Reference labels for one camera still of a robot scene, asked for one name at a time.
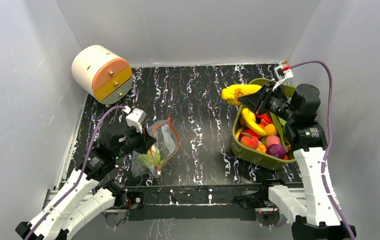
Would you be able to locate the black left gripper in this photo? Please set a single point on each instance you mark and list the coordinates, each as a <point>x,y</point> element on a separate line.
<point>146,140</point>

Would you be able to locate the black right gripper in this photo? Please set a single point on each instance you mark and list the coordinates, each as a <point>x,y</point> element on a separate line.
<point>264,100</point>

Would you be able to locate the green toy cabbage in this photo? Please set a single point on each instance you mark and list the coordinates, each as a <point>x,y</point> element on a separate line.
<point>152,159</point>

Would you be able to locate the clear zip bag orange zipper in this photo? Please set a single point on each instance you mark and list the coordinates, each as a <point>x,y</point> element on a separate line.
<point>166,147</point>

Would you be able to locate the yellow toy banana bunch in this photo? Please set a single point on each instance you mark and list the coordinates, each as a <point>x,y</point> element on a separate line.
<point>232,93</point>

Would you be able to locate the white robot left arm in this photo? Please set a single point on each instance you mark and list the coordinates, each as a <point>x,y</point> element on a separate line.
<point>82,198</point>

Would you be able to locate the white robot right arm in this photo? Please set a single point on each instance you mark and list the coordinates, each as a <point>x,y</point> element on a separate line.
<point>320,218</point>

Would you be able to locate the small yellow toy banana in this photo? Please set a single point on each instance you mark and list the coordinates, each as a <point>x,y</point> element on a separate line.
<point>248,119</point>

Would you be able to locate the long green toy leaf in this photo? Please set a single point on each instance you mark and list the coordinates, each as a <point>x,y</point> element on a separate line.
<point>278,124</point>

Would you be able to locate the orange toy fruit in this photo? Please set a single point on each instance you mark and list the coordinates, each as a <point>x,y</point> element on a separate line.
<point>271,130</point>

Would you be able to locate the pink toy peach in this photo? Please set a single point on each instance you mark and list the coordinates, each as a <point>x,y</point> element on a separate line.
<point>249,141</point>

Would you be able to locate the dark purple toy onion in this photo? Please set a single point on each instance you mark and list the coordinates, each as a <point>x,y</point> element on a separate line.
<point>276,150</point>

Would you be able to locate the olive green plastic bin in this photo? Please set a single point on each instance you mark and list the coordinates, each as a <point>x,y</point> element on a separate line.
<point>253,156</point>

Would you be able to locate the round white mini drawer cabinet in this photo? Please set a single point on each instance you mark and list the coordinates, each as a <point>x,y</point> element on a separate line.
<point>103,74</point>

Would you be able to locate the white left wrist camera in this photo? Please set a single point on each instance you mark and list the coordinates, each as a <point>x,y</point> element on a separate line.
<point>135,119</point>

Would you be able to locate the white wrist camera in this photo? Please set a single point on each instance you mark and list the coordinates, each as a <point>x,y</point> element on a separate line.
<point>283,73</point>
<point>135,119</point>

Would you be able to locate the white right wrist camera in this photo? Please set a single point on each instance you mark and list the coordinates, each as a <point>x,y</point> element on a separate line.
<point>283,73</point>

